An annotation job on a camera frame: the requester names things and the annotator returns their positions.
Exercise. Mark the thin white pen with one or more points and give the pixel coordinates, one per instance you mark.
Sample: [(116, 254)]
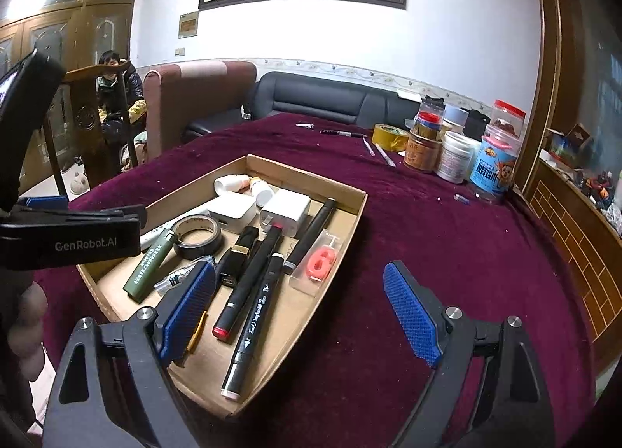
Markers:
[(385, 155), (370, 147)]

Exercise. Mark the white jar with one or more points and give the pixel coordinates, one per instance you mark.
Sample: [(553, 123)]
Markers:
[(457, 159)]

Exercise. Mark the black marker red cap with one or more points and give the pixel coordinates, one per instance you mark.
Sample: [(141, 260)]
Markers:
[(248, 278)]

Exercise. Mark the small clear cap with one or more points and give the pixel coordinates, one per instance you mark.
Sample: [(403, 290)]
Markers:
[(462, 198)]

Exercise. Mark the flat white charger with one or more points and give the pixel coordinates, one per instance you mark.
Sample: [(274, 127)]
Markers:
[(228, 212)]

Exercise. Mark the brown jar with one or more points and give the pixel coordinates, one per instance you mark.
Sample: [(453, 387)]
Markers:
[(420, 154)]

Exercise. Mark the wooden glass door cabinet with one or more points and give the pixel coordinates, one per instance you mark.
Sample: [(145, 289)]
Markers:
[(48, 5)]

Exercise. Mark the blue label plastic jar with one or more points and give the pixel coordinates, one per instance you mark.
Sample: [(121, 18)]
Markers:
[(491, 176)]

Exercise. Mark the dark lid jar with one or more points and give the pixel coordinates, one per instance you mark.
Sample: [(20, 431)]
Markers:
[(435, 103)]

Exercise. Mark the orange screwdriver plastic packet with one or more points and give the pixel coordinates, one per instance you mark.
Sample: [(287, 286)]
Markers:
[(318, 263)]

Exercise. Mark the black electrical tape roll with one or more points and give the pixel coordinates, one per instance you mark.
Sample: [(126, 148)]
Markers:
[(194, 253)]

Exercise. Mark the grey lid jar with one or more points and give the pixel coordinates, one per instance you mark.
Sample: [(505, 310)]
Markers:
[(457, 117)]

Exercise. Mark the brown armchair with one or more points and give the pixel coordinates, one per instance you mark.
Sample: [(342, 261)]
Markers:
[(194, 93)]

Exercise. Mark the thin black pen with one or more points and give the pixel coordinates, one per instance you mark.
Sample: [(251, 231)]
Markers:
[(340, 133)]

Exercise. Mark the white charger with prongs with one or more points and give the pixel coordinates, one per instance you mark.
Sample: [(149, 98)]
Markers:
[(286, 210)]

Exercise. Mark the clear test pen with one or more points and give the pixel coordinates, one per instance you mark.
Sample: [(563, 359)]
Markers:
[(175, 278)]

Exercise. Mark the clutter pile on counter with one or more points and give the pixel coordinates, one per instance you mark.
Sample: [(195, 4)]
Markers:
[(602, 190)]

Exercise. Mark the small white bottle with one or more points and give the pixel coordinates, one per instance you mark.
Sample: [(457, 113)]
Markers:
[(231, 184)]

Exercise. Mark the white paint marker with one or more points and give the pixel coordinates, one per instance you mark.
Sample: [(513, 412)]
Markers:
[(153, 238)]

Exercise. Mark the black marker white ends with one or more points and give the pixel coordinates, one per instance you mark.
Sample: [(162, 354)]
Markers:
[(255, 321)]

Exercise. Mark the yellow tape roll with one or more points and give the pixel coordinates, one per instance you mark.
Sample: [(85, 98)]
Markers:
[(388, 137)]

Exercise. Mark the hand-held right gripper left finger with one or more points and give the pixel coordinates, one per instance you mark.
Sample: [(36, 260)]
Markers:
[(187, 312)]

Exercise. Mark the cardboard box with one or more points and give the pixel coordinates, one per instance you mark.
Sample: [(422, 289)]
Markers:
[(296, 312)]

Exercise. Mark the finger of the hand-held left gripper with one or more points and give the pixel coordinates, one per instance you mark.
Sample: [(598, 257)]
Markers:
[(46, 202)]

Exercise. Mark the long black marker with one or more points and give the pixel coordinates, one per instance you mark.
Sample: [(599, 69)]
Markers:
[(311, 234)]

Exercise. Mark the wooden brick pattern counter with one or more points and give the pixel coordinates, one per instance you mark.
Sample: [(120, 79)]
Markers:
[(573, 234)]

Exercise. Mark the green tube pen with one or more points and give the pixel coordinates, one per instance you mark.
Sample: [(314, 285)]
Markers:
[(146, 268)]

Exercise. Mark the yellow black pen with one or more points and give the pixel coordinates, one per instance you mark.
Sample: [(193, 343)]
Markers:
[(198, 331)]

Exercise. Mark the white flat packet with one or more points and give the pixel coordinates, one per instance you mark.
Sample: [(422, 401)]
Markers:
[(408, 95)]

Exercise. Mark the colourful open carton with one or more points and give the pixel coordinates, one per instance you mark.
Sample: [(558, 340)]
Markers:
[(571, 139)]

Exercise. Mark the black bag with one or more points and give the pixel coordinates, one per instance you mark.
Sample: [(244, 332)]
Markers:
[(478, 123)]

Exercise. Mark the maroon tablecloth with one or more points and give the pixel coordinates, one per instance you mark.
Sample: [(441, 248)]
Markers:
[(413, 214)]

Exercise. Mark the clear jar red lid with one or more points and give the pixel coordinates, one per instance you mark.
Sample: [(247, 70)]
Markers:
[(508, 117)]

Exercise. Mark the person's left hand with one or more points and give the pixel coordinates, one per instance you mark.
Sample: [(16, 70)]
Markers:
[(29, 316)]

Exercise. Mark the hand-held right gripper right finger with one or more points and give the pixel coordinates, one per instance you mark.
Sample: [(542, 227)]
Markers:
[(413, 316)]

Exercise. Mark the black lipstick gold band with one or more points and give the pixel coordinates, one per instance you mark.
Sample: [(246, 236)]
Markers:
[(233, 258)]

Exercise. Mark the small wall plaque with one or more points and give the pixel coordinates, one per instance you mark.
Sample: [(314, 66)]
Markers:
[(188, 24)]

